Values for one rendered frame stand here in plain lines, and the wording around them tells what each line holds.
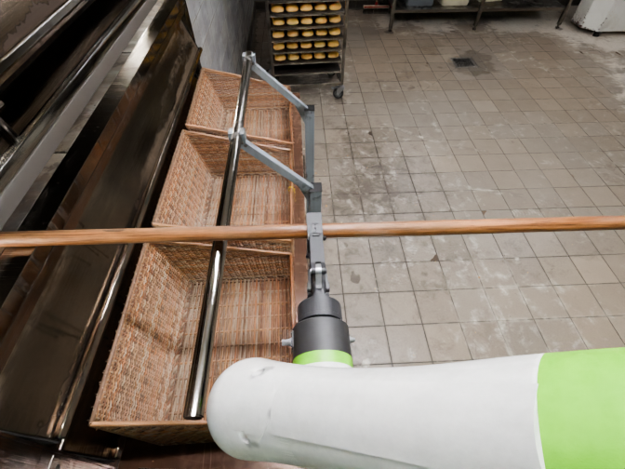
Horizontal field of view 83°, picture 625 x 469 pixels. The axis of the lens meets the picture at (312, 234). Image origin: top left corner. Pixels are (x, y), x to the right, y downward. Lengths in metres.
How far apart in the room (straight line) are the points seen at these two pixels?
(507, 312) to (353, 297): 0.83
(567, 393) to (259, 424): 0.26
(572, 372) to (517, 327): 1.95
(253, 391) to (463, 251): 2.07
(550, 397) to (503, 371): 0.03
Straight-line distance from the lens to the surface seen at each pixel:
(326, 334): 0.55
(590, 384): 0.25
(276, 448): 0.38
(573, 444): 0.24
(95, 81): 0.84
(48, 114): 0.71
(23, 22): 0.95
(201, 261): 1.31
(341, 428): 0.31
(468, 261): 2.33
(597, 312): 2.49
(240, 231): 0.71
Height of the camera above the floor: 1.74
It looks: 50 degrees down
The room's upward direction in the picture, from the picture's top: straight up
